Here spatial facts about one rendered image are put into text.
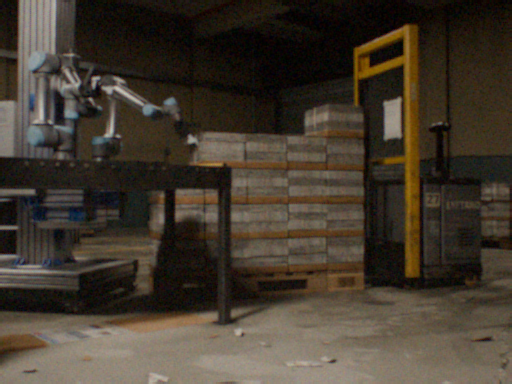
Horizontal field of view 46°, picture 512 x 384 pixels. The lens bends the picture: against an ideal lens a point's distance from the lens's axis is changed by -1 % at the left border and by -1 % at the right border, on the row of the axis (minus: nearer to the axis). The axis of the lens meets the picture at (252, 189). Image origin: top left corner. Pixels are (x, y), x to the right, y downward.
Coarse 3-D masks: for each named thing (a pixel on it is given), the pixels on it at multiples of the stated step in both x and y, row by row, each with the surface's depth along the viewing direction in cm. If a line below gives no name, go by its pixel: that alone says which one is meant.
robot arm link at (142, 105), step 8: (104, 80) 401; (112, 80) 399; (120, 88) 398; (120, 96) 397; (128, 96) 395; (136, 96) 395; (136, 104) 393; (144, 104) 392; (144, 112) 390; (152, 112) 389
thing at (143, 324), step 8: (168, 312) 342; (176, 312) 342; (112, 320) 319; (120, 320) 319; (128, 320) 319; (136, 320) 319; (144, 320) 319; (152, 320) 319; (160, 320) 319; (168, 320) 319; (176, 320) 319; (184, 320) 319; (192, 320) 319; (200, 320) 319; (208, 320) 319; (216, 320) 318; (128, 328) 299; (136, 328) 299; (144, 328) 299; (152, 328) 299; (160, 328) 299; (168, 328) 299
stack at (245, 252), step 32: (160, 192) 382; (192, 192) 389; (256, 192) 404; (288, 192) 414; (320, 192) 420; (160, 224) 381; (192, 224) 389; (256, 224) 404; (288, 224) 412; (320, 224) 419; (160, 256) 382; (192, 256) 389; (256, 256) 404; (288, 256) 412; (320, 256) 419; (160, 288) 381; (192, 288) 423; (256, 288) 403; (320, 288) 419
